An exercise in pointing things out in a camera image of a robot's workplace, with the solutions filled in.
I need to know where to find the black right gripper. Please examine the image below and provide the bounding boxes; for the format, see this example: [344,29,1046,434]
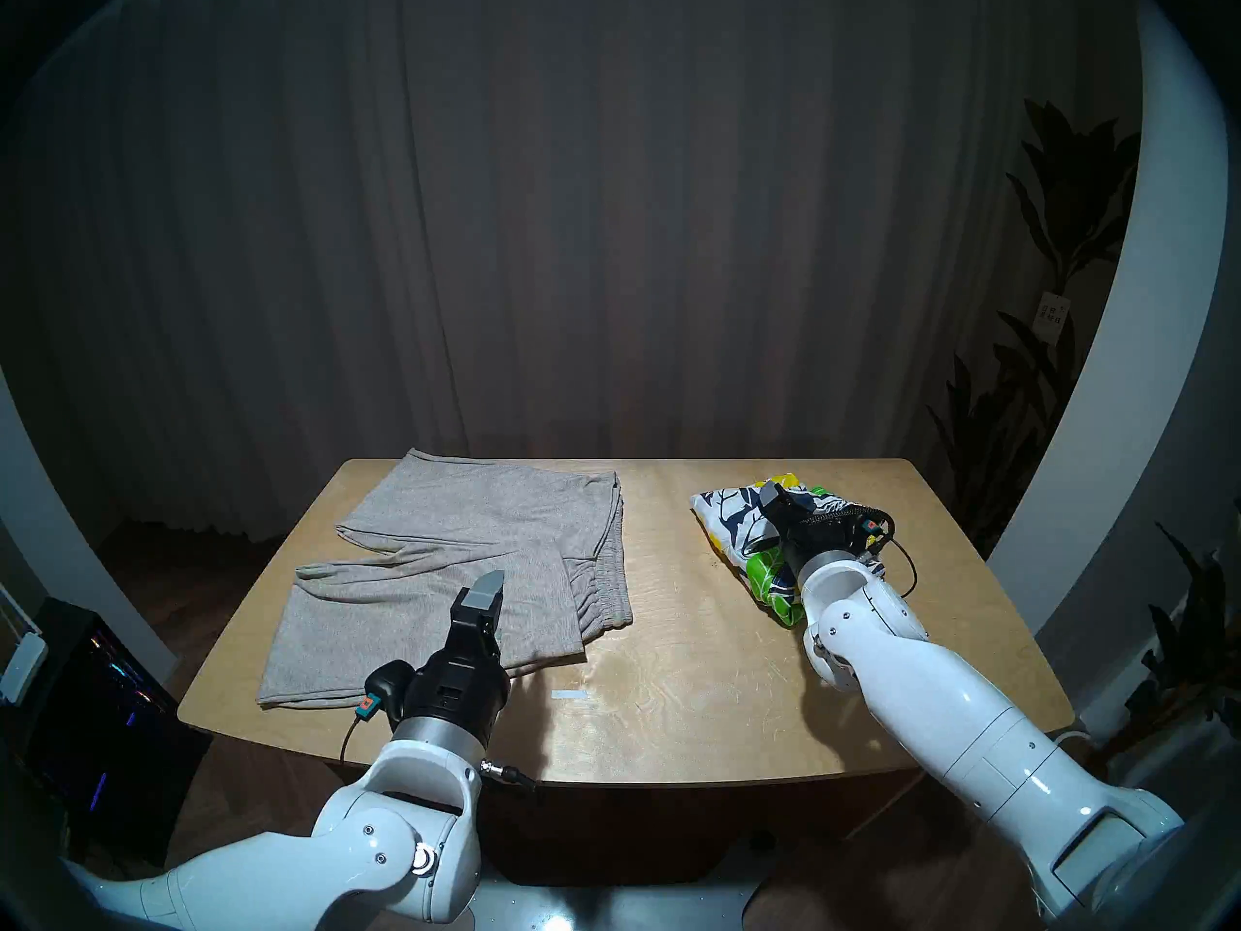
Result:
[759,480,875,573]

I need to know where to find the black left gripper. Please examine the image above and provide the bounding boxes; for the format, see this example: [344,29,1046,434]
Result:
[391,568,513,746]

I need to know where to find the floral print shorts with drawstring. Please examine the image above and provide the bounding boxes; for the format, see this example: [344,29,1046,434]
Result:
[690,473,888,629]

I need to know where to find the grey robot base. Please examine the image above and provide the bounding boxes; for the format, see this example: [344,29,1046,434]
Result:
[465,832,777,931]

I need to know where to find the light wooden table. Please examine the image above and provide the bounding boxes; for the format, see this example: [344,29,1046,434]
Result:
[177,457,1075,886]

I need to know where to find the long beige curtain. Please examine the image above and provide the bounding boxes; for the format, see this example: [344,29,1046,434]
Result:
[0,0,1145,544]

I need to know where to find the black computer tower with lights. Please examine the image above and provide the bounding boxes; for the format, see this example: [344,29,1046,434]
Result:
[24,597,212,867]

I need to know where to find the tall dark leafy plant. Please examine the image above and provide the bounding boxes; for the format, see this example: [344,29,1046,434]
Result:
[926,100,1143,557]

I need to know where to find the dark plant in white pot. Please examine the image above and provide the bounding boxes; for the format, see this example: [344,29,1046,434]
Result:
[1096,522,1241,765]

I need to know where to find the white box device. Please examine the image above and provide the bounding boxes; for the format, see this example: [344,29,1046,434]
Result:
[0,633,48,707]

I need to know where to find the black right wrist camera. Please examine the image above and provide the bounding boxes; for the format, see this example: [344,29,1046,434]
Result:
[848,507,899,558]

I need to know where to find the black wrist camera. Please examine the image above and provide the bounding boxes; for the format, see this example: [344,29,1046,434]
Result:
[354,659,419,722]
[848,507,899,558]

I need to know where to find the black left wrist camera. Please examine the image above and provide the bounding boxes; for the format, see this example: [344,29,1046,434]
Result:
[354,659,419,722]

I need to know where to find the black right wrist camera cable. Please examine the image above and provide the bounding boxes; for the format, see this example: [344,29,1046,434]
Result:
[873,536,921,602]

